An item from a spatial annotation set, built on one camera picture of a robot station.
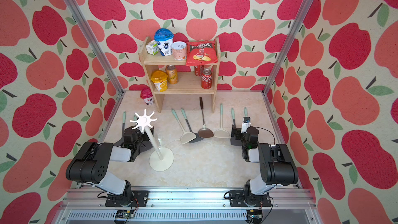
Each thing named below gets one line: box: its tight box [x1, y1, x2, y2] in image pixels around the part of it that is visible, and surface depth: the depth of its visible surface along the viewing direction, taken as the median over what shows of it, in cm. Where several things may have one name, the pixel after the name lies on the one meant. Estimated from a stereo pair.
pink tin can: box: [171, 40, 188, 61], surface depth 76 cm
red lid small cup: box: [139, 88, 154, 106], surface depth 110 cm
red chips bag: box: [185, 40, 219, 67], surface depth 76 cm
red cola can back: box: [194, 64, 205, 77], surface depth 98 cm
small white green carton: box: [145, 39, 161, 56], surface depth 80 cm
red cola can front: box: [201, 68, 213, 90], surface depth 88 cm
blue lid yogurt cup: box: [153, 28, 175, 56], surface depth 76 cm
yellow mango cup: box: [150, 69, 169, 92], surface depth 88 cm
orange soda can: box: [165, 64, 179, 85], surface depth 92 cm
